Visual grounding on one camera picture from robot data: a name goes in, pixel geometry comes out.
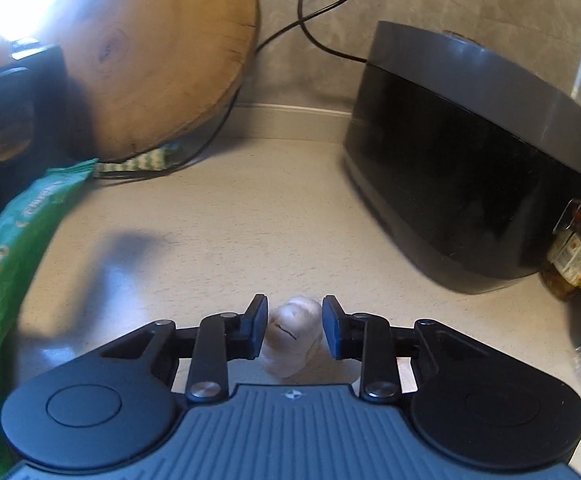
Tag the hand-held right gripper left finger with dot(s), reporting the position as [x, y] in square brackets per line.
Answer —
[259, 327]

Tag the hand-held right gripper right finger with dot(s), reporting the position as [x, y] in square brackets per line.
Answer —
[331, 330]

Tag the white garlic bulb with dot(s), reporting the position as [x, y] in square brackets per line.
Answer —
[290, 335]

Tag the long green snack wrapper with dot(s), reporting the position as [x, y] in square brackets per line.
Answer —
[10, 240]

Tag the green white patterned cloth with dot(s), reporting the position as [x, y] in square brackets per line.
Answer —
[145, 160]

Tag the black and grey rice cooker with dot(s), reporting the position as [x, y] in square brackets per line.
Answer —
[460, 170]

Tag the glass jar with orange lid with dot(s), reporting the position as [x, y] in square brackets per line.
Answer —
[572, 260]

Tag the round wooden cutting board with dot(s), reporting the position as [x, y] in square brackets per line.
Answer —
[160, 60]

